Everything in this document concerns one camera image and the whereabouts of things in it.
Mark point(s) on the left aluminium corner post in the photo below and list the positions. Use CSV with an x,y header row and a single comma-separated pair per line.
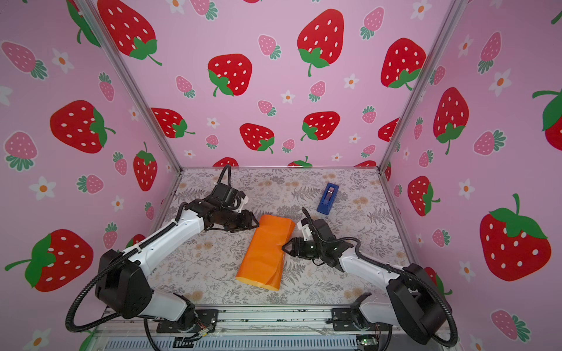
x,y
94,20

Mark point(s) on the blue tape dispenser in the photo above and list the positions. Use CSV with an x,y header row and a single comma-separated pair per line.
x,y
328,199

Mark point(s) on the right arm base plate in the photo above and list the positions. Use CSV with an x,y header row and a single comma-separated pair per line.
x,y
348,319

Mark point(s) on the orange wrapping paper sheet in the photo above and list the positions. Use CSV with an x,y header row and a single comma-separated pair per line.
x,y
263,262

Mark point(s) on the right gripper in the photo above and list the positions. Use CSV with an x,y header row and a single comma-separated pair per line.
x,y
301,248

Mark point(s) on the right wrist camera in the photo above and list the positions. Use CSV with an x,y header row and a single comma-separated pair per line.
x,y
305,229

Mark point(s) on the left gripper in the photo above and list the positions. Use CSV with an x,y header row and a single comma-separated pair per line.
x,y
246,224

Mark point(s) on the right aluminium corner post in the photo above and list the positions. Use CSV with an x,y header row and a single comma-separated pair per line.
x,y
450,22

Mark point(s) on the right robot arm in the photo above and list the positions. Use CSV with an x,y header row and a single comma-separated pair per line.
x,y
415,303

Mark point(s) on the aluminium corner post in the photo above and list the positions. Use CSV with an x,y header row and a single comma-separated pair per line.
x,y
94,20
450,22

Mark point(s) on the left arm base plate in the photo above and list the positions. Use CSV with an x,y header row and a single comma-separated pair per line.
x,y
193,321

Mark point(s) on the aluminium front frame rail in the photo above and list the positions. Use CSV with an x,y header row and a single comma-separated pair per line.
x,y
258,327

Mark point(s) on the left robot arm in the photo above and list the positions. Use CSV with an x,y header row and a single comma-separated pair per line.
x,y
125,288

